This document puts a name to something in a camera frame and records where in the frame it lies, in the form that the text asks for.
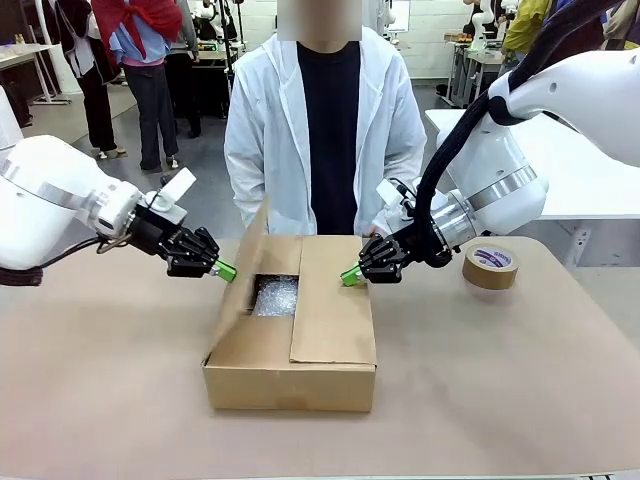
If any bystander with red cloth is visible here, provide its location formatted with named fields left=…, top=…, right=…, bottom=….
left=92, top=0, right=184, bottom=172

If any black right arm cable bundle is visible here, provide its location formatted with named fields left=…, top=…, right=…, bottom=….
left=414, top=0, right=632, bottom=269

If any white side table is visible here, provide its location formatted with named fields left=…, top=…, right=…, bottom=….
left=0, top=42, right=72, bottom=107

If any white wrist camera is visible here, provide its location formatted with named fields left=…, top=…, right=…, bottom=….
left=375, top=178, right=422, bottom=234
left=144, top=168, right=197, bottom=224

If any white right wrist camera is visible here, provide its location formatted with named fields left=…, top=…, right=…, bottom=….
left=375, top=178, right=422, bottom=234

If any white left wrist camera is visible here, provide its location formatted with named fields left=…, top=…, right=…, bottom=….
left=144, top=168, right=197, bottom=224

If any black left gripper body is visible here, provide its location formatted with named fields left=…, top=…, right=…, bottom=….
left=131, top=204, right=189, bottom=257

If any person in white lab coat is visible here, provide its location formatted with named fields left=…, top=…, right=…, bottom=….
left=223, top=0, right=429, bottom=239

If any bystander in yellow top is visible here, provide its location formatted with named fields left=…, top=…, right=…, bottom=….
left=501, top=0, right=554, bottom=76

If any brown packing tape roll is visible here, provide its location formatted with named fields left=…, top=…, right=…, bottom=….
left=461, top=244, right=519, bottom=292

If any person's left forearm white sleeve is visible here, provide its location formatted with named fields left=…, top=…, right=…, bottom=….
left=371, top=147, right=429, bottom=236

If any large white table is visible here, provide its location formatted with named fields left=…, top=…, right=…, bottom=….
left=424, top=107, right=640, bottom=267

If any brown cardboard box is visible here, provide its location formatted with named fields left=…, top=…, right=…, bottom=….
left=201, top=195, right=379, bottom=414

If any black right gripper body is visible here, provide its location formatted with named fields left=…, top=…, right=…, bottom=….
left=393, top=226, right=427, bottom=272

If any clear bubble wrap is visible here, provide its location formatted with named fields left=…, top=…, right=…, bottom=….
left=249, top=273, right=302, bottom=319

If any bystander in dark vest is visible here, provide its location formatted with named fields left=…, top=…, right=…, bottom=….
left=42, top=0, right=130, bottom=161

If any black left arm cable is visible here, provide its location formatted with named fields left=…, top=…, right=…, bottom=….
left=0, top=234, right=132, bottom=288

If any person's right forearm white sleeve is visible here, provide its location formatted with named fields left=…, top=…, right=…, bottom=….
left=223, top=147, right=272, bottom=234

